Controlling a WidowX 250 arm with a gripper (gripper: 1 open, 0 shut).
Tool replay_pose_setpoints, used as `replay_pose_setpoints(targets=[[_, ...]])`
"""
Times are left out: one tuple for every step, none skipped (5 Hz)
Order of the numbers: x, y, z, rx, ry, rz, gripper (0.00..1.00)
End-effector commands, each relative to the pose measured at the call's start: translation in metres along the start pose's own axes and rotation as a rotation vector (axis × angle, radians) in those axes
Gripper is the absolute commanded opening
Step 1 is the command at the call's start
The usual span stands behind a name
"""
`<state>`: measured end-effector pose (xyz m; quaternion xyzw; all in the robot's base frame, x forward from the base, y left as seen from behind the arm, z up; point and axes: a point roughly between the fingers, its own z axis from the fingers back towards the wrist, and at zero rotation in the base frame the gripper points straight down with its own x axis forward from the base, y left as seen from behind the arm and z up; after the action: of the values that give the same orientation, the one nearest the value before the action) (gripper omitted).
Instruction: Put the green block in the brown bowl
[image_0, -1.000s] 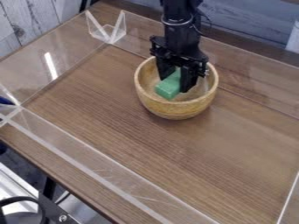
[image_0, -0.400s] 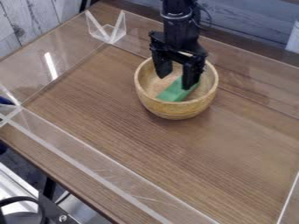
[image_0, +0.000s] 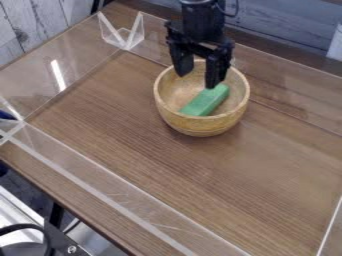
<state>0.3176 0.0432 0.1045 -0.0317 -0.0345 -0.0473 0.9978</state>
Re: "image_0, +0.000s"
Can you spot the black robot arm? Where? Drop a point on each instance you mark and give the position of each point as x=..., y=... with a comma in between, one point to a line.
x=201, y=2

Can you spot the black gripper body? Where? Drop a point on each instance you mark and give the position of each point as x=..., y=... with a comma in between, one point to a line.
x=196, y=34

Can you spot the brown wooden bowl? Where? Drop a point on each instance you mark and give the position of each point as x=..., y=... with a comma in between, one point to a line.
x=173, y=92

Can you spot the clear acrylic enclosure wall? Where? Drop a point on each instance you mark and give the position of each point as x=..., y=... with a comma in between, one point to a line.
x=253, y=192

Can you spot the black table leg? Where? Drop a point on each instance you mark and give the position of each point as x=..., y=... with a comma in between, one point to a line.
x=56, y=215

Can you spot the green rectangular block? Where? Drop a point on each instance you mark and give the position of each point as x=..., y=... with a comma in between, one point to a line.
x=205, y=101

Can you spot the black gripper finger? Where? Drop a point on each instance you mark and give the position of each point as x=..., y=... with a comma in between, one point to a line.
x=216, y=66
x=181, y=57

